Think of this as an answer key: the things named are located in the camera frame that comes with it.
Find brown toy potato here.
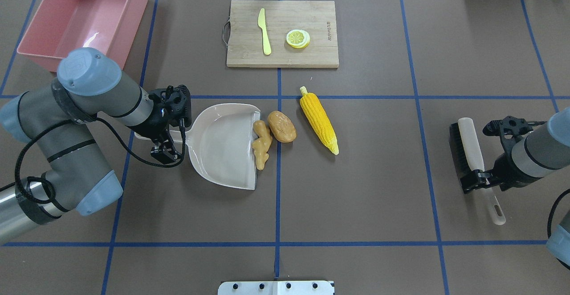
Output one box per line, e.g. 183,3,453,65
268,110,297,143

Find pink plastic bin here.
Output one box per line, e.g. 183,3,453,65
17,0,148,72

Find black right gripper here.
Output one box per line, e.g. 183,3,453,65
460,116,546,194

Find beige hand brush black bristles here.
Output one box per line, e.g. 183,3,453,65
448,117,506,226

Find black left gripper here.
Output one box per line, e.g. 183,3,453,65
134,85,191,163

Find yellow plastic knife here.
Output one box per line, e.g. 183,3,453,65
258,8,272,56

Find white mounting plate with bolts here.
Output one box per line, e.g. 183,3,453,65
217,280,335,295

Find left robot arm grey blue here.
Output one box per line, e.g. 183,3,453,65
1,47,191,244

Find yellow toy corn cob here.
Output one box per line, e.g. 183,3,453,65
299,86,339,155

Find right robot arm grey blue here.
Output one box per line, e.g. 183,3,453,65
449,109,570,226

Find wooden cutting board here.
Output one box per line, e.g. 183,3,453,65
226,0,339,69

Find black wrist camera on left gripper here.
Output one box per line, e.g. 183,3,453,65
162,85,191,128

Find tan toy ginger root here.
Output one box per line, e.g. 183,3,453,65
251,120,273,170

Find beige plastic dustpan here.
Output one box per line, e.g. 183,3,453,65
134,103,261,190

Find yellow lemon slice toy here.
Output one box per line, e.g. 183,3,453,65
285,29,311,49

